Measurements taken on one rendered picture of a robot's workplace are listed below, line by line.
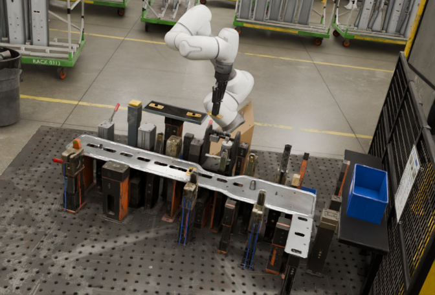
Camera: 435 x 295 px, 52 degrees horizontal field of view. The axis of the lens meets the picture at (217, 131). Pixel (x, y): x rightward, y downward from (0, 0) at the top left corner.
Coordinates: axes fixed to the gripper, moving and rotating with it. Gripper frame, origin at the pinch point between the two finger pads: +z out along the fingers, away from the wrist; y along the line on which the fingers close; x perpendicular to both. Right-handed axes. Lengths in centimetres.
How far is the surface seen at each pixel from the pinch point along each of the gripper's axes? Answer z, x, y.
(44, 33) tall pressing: 97, -360, -229
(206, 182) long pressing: 35.0, 8.6, 14.5
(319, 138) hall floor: 130, 12, -286
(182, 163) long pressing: 35.6, -11.1, 6.1
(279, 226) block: 35, 53, 22
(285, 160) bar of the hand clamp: 20.8, 38.9, -12.8
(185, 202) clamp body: 39, 6, 31
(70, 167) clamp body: 38, -55, 45
